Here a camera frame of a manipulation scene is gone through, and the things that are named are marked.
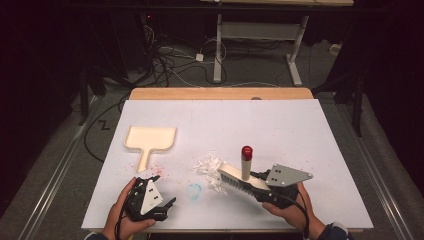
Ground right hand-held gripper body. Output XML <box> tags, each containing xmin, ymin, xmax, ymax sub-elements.
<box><xmin>254</xmin><ymin>163</ymin><xmax>314</xmax><ymax>210</ymax></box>

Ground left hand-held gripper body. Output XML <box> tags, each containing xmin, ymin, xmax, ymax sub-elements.
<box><xmin>124</xmin><ymin>176</ymin><xmax>168</xmax><ymax>223</ymax></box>

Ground cream brush with red-tipped handle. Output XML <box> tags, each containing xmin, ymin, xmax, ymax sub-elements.
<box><xmin>217</xmin><ymin>145</ymin><xmax>272</xmax><ymax>198</ymax></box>

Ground pile of white paper scraps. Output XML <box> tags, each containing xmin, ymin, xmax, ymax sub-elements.
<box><xmin>193</xmin><ymin>151</ymin><xmax>229</xmax><ymax>196</ymax></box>

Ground person's left hand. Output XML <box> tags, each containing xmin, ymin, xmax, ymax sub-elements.
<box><xmin>101</xmin><ymin>176</ymin><xmax>158</xmax><ymax>240</ymax></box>

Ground person's right hand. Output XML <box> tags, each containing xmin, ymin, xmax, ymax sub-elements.
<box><xmin>262</xmin><ymin>181</ymin><xmax>317</xmax><ymax>232</ymax></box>

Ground cream dustpan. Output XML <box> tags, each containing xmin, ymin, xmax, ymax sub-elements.
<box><xmin>123</xmin><ymin>125</ymin><xmax>178</xmax><ymax>173</ymax></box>

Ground black metal stand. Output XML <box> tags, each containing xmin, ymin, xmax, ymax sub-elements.
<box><xmin>78</xmin><ymin>63</ymin><xmax>93</xmax><ymax>127</ymax></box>

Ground black device with red light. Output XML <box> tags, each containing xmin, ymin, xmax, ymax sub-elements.
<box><xmin>139</xmin><ymin>12</ymin><xmax>158</xmax><ymax>69</ymax></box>

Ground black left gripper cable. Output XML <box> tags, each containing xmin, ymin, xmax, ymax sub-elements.
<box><xmin>114</xmin><ymin>191</ymin><xmax>139</xmax><ymax>240</ymax></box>

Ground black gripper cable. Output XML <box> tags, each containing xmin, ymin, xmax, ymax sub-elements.
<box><xmin>273</xmin><ymin>192</ymin><xmax>311</xmax><ymax>240</ymax></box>
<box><xmin>114</xmin><ymin>191</ymin><xmax>139</xmax><ymax>240</ymax></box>

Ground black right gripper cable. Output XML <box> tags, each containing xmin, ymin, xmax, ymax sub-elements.
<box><xmin>273</xmin><ymin>192</ymin><xmax>311</xmax><ymax>240</ymax></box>

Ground long black floor cable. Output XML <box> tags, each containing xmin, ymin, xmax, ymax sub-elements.
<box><xmin>83</xmin><ymin>94</ymin><xmax>131</xmax><ymax>164</ymax></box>

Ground metal floor rail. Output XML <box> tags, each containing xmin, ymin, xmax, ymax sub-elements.
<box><xmin>18</xmin><ymin>94</ymin><xmax>105</xmax><ymax>240</ymax></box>
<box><xmin>334</xmin><ymin>99</ymin><xmax>416</xmax><ymax>240</ymax></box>

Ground tangle of floor cables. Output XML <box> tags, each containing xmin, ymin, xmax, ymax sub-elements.
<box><xmin>143</xmin><ymin>24</ymin><xmax>231</xmax><ymax>88</ymax></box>

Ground white table frame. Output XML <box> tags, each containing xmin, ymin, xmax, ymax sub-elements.
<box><xmin>199</xmin><ymin>0</ymin><xmax>355</xmax><ymax>87</ymax></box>

